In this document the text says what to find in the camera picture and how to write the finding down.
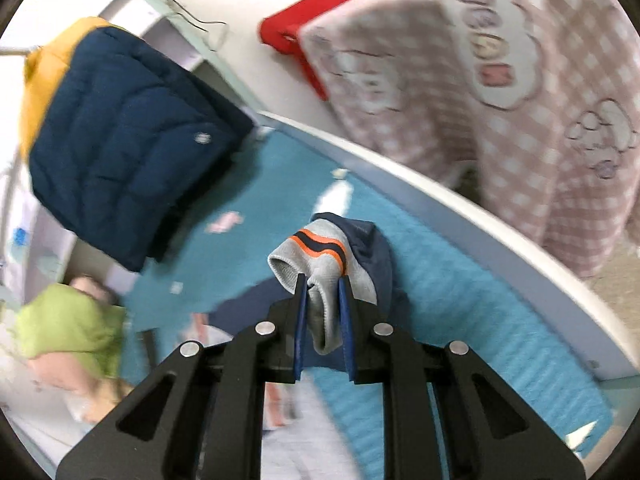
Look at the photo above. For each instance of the pink checked printed blanket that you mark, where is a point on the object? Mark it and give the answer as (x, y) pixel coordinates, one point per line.
(500, 100)

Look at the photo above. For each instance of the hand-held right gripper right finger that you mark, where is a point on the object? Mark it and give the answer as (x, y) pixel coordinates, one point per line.
(346, 320)

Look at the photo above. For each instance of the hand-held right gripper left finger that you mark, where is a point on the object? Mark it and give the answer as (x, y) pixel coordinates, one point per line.
(299, 320)

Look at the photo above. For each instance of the grey and navy sweatshirt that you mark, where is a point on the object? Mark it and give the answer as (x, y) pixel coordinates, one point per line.
(325, 265)

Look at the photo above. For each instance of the pink pillow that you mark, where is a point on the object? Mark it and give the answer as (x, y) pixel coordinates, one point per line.
(60, 385)

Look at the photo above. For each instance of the teal printed bed sheet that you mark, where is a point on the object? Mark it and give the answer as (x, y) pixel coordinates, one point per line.
(450, 300)

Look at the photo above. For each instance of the red plastic chair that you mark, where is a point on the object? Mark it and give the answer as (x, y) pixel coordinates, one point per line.
(295, 20)

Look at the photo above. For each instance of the green quilt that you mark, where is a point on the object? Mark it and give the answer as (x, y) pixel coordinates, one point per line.
(65, 325)

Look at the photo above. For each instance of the navy and yellow puffer jacket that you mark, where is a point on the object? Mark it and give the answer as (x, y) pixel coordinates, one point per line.
(125, 135)

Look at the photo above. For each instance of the lavender bed frame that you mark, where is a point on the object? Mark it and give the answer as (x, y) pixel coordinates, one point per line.
(450, 205)

